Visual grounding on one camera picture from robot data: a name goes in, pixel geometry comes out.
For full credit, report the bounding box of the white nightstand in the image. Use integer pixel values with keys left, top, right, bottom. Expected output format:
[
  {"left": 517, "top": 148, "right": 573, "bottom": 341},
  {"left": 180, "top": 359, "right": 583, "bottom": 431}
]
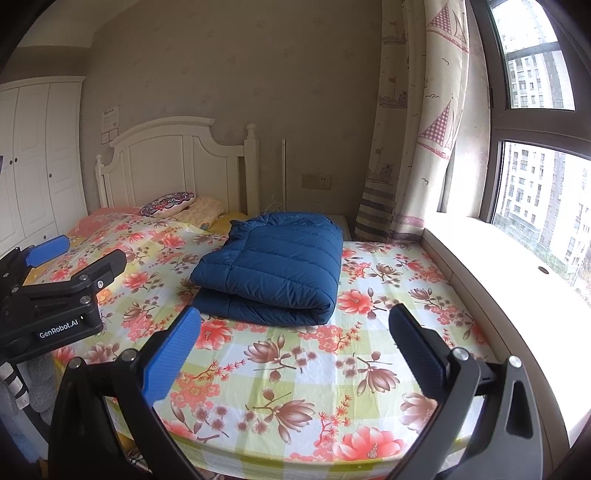
[{"left": 323, "top": 213, "right": 354, "bottom": 241}]

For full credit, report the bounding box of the blue quilted jacket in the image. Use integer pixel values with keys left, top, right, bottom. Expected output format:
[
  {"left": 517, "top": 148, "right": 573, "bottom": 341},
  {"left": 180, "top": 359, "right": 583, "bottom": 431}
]
[{"left": 189, "top": 211, "right": 343, "bottom": 328}]

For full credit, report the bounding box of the white wardrobe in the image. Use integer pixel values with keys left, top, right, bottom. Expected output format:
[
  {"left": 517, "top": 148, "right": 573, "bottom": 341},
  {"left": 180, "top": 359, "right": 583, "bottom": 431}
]
[{"left": 0, "top": 76, "right": 88, "bottom": 254}]

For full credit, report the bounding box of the white wooden headboard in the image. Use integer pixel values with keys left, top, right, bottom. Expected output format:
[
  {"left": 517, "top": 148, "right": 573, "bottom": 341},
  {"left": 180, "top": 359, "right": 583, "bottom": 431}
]
[{"left": 95, "top": 117, "right": 260, "bottom": 217}]

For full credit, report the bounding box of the person's left forearm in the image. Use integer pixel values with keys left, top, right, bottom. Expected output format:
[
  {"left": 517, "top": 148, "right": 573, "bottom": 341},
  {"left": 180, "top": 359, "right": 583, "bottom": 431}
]
[{"left": 0, "top": 362, "right": 25, "bottom": 409}]

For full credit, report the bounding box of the person's left hand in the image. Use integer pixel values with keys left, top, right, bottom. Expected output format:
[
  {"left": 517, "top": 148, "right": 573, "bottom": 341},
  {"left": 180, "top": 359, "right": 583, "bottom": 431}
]
[{"left": 21, "top": 355, "right": 58, "bottom": 423}]

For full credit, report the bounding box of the pink floral blanket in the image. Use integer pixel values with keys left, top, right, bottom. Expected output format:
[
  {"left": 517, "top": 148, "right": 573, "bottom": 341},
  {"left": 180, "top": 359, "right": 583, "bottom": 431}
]
[{"left": 69, "top": 207, "right": 145, "bottom": 238}]

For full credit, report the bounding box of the sailboat print curtain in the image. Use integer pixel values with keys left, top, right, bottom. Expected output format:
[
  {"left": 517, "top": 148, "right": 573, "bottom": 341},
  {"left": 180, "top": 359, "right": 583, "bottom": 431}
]
[{"left": 355, "top": 0, "right": 490, "bottom": 243}]

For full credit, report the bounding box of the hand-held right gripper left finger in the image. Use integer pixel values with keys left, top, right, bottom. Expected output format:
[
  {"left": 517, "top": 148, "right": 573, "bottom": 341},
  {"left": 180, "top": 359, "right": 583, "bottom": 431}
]
[{"left": 48, "top": 306, "right": 203, "bottom": 480}]

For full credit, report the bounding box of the cream pillow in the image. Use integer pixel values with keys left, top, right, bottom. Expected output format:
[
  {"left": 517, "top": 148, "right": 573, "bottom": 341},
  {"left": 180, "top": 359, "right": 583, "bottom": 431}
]
[{"left": 173, "top": 197, "right": 227, "bottom": 227}]

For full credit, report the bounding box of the yellow bed sheet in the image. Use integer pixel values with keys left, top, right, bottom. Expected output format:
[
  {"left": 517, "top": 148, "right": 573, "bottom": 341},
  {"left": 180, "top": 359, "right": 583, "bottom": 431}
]
[{"left": 210, "top": 211, "right": 250, "bottom": 232}]

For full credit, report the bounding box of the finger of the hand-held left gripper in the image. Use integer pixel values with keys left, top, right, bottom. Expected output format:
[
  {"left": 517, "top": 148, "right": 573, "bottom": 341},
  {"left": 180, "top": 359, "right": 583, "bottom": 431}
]
[
  {"left": 0, "top": 234, "right": 71, "bottom": 287},
  {"left": 14, "top": 249, "right": 127, "bottom": 305}
]

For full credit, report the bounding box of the embroidered patterned pillow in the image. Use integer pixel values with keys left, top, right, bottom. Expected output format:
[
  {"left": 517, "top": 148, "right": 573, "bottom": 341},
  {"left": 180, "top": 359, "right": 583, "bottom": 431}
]
[{"left": 140, "top": 190, "right": 197, "bottom": 217}]

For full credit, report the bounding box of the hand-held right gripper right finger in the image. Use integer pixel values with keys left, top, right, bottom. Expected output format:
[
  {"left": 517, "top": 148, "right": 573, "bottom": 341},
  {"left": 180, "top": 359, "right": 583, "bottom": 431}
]
[{"left": 383, "top": 302, "right": 543, "bottom": 480}]

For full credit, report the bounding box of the dark framed window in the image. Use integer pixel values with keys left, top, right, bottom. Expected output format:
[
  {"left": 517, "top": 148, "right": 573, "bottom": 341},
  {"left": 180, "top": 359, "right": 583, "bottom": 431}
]
[{"left": 466, "top": 0, "right": 591, "bottom": 296}]

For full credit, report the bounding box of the white standing pole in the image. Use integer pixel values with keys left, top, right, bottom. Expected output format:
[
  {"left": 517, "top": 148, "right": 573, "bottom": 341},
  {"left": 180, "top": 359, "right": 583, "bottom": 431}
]
[{"left": 279, "top": 138, "right": 288, "bottom": 213}]

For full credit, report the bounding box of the white windowsill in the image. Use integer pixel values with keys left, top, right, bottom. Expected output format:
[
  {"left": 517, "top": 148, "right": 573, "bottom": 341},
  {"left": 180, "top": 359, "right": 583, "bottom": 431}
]
[{"left": 422, "top": 215, "right": 591, "bottom": 444}]

